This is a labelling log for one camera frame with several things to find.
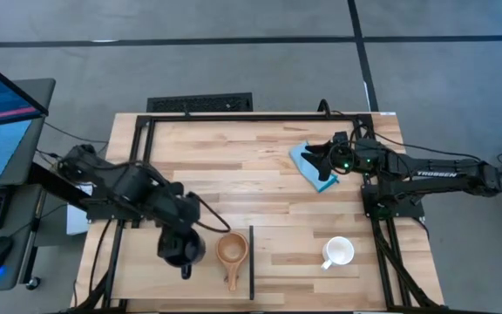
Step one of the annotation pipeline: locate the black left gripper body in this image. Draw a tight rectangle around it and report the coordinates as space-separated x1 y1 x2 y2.
157 222 202 263

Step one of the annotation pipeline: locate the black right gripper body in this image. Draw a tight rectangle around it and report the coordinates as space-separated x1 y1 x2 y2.
328 130 368 174

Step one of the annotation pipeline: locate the black mug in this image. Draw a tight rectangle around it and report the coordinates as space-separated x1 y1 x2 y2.
162 235 207 281

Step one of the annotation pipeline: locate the white mug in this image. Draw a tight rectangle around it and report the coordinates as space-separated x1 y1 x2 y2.
320 235 356 271

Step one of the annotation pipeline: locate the light blue folded cloth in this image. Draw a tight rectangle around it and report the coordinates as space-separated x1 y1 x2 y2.
288 140 341 194

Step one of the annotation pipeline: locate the black floor vent grate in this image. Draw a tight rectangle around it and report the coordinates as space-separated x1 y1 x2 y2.
146 92 254 113

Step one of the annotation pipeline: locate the grey desk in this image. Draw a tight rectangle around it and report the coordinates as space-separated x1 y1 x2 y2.
0 78 57 293

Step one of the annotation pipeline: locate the black cable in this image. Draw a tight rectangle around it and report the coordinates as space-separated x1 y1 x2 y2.
317 99 334 119
43 120 110 146
188 191 233 234
375 130 484 163

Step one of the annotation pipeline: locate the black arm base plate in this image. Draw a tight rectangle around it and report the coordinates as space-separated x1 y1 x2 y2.
85 201 146 222
360 182 426 220

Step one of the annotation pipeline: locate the black aluminium table frame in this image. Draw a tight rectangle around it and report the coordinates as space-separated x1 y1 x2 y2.
70 111 446 314

